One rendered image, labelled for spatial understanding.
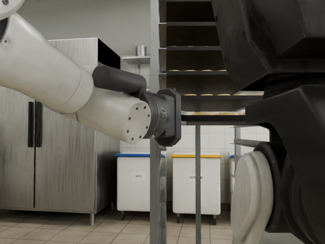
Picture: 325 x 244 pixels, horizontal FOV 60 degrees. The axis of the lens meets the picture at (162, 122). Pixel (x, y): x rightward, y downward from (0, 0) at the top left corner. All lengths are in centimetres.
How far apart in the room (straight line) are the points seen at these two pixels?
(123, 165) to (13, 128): 130
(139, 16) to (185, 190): 244
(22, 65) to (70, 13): 429
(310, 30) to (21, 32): 25
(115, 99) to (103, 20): 395
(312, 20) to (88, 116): 31
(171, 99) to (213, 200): 267
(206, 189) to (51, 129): 181
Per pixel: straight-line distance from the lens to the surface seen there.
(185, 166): 314
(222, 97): 104
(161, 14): 121
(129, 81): 44
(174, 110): 58
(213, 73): 105
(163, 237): 122
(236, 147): 165
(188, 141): 378
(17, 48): 30
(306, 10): 26
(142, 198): 328
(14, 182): 360
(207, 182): 315
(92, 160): 311
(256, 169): 35
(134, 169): 324
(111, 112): 40
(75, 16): 453
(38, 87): 33
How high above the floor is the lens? 101
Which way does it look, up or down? 2 degrees up
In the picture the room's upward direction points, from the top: straight up
